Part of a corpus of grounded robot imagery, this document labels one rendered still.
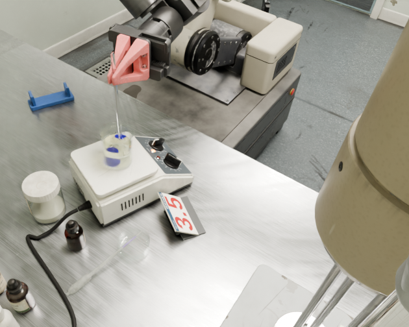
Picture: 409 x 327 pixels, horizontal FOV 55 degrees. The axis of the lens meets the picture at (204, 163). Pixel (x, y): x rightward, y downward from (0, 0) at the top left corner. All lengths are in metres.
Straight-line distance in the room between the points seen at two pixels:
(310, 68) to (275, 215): 1.98
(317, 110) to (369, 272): 2.10
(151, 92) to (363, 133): 1.46
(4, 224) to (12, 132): 0.24
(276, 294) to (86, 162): 0.39
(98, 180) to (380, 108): 0.55
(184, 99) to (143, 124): 0.72
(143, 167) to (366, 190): 0.53
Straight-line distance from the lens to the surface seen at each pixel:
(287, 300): 0.68
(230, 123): 1.53
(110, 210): 0.70
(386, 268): 0.24
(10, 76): 1.12
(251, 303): 0.66
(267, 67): 1.62
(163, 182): 0.72
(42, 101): 0.99
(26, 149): 0.90
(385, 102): 0.21
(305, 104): 2.35
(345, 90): 2.57
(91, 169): 0.71
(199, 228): 0.72
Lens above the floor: 1.35
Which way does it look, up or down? 47 degrees down
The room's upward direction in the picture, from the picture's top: 7 degrees clockwise
